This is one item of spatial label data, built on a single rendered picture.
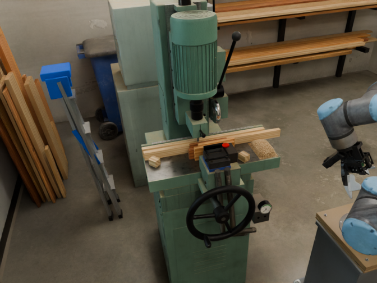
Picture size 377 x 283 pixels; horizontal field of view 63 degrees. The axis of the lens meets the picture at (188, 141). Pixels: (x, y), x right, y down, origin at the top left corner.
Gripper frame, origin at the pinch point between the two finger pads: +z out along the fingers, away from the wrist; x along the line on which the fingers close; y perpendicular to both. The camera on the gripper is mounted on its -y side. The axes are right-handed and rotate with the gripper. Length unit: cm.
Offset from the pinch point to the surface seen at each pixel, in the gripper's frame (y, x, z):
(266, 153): -31.4, -6.4, -20.7
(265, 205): -36.9, -17.3, 1.7
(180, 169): -49, -39, -35
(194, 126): -44, -25, -48
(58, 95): -119, -48, -91
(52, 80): -115, -47, -99
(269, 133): -38.9, 7.0, -22.9
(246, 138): -44, -3, -27
